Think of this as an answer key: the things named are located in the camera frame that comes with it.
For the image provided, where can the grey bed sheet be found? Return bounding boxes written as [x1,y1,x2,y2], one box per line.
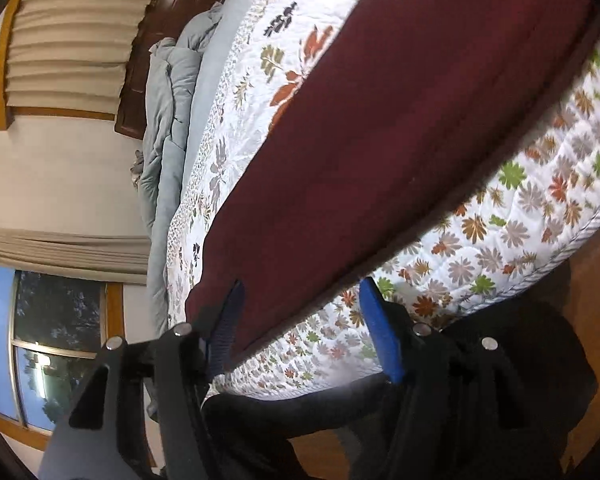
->
[146,0,286,341]

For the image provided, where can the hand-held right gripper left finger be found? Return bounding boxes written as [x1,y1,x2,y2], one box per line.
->
[37,280,246,480]

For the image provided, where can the maroon pants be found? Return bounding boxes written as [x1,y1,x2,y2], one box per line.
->
[185,0,600,366]

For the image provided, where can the glass window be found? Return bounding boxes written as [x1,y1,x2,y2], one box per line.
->
[0,265,126,451]

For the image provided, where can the wooden window frame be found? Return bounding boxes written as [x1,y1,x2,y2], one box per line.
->
[0,0,117,132]

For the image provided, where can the white floral quilt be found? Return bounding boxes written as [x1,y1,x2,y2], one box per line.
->
[165,0,600,401]

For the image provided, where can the grey-blue comforter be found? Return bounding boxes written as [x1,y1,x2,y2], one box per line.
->
[130,2,226,231]

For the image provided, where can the beige curtain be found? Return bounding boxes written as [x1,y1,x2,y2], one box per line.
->
[5,0,171,116]
[0,225,151,286]

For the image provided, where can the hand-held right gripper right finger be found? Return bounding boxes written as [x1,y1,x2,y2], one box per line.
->
[358,277,566,480]

